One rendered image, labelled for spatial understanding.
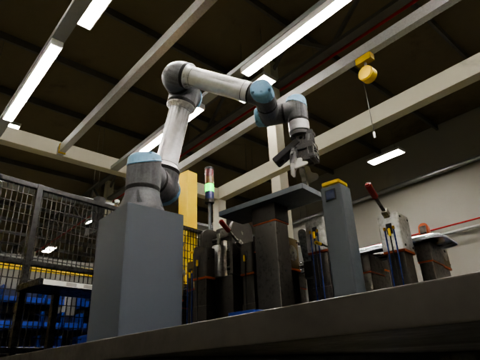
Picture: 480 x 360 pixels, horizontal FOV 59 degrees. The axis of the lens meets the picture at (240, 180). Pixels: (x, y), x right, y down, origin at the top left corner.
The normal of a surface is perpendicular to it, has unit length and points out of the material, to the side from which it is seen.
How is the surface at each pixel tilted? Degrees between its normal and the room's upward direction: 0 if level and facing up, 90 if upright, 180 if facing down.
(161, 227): 90
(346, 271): 90
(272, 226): 90
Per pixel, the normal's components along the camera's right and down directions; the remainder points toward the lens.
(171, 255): 0.65, -0.33
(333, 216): -0.66, -0.29
